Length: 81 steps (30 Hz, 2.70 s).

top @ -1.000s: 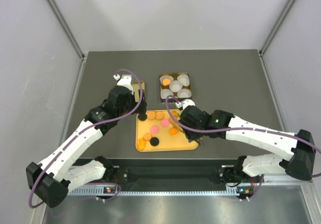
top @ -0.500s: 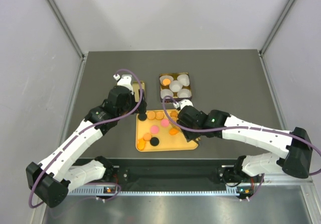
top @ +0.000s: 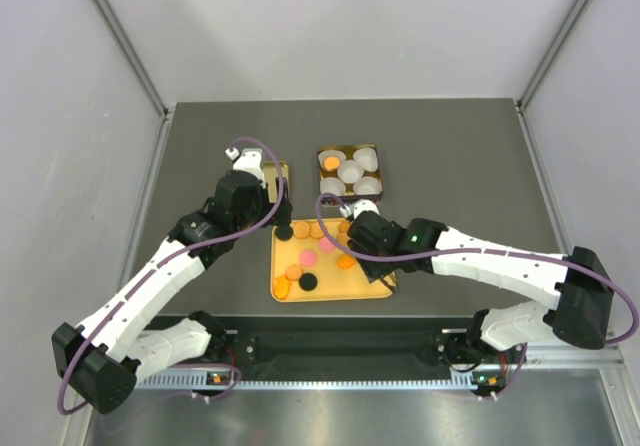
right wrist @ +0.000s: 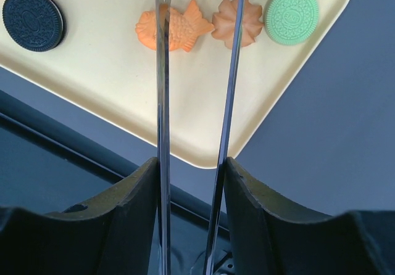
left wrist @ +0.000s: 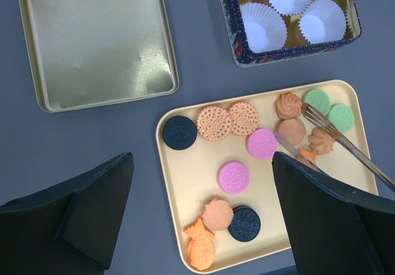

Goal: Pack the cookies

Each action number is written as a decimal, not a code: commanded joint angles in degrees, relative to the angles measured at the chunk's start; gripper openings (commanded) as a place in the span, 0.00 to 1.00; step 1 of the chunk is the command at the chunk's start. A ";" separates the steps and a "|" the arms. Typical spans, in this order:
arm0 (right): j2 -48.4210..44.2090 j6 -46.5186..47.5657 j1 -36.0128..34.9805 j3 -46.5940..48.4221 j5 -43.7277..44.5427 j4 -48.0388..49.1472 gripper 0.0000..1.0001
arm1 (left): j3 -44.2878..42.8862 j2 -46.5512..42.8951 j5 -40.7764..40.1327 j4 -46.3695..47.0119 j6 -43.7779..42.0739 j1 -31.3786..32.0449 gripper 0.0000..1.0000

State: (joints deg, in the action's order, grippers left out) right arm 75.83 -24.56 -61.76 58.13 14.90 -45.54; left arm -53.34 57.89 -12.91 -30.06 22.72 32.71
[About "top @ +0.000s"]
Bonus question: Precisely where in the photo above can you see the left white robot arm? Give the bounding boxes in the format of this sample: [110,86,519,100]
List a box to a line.
[51,137,291,416]

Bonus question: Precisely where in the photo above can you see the right aluminium frame post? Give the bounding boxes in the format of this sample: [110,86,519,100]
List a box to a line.
[515,0,592,114]

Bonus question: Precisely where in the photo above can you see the orange fish cookie right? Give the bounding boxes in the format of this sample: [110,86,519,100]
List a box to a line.
[337,254,357,270]

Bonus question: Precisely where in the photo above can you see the black sandwich cookie top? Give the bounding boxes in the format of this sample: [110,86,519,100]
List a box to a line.
[274,225,293,242]

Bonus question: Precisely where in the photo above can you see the front-right white paper cup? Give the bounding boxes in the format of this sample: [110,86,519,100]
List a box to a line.
[353,176,381,196]

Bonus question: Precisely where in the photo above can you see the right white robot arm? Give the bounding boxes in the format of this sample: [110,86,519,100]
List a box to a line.
[347,211,613,362]

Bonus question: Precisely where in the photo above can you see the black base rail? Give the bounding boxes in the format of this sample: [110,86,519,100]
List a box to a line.
[134,315,531,392]

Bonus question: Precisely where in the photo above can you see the orange round biscuit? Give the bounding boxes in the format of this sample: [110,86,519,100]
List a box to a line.
[338,233,349,246]

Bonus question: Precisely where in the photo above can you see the metal serving tongs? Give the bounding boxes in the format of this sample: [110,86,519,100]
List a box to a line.
[380,275,399,294]

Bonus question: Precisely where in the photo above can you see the gold tin lid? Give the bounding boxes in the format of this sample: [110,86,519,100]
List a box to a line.
[263,161,290,203]

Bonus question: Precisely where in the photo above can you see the orange fish cookie left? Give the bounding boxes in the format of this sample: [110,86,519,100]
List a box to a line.
[272,275,291,301]

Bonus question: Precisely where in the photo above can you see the front-left white paper cup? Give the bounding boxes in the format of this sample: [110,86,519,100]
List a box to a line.
[319,177,346,196]

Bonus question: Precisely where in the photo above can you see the yellow plastic tray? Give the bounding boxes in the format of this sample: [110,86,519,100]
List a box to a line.
[270,219,392,303]

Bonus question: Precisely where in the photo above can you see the black sandwich cookie bottom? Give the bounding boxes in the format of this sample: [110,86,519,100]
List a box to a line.
[298,273,318,292]

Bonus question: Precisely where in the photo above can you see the left aluminium frame post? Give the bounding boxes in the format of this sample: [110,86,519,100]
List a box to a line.
[91,0,169,119]

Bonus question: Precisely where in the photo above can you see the black sandwich cookie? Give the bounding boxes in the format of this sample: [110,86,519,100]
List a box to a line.
[298,273,318,292]
[274,225,293,242]

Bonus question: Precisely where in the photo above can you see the aluminium frame post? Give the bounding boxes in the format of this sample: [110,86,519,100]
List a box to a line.
[515,0,592,114]
[91,0,169,119]

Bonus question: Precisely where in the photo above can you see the centre white paper cup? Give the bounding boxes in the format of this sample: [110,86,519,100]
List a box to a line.
[337,160,364,184]

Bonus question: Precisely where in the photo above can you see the back-right white paper cup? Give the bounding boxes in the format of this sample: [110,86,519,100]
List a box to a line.
[353,147,379,172]

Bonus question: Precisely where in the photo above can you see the orange fish cookie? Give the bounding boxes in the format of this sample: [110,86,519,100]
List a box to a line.
[272,275,291,301]
[337,254,357,270]

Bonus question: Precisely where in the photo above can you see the square cookie tin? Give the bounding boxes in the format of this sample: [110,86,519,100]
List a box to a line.
[316,144,383,203]

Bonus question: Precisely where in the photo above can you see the peach round scalloped cookie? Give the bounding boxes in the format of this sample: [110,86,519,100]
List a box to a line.
[285,264,304,282]

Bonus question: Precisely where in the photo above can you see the pink sandwich cookie lower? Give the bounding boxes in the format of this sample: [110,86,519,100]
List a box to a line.
[299,249,318,268]

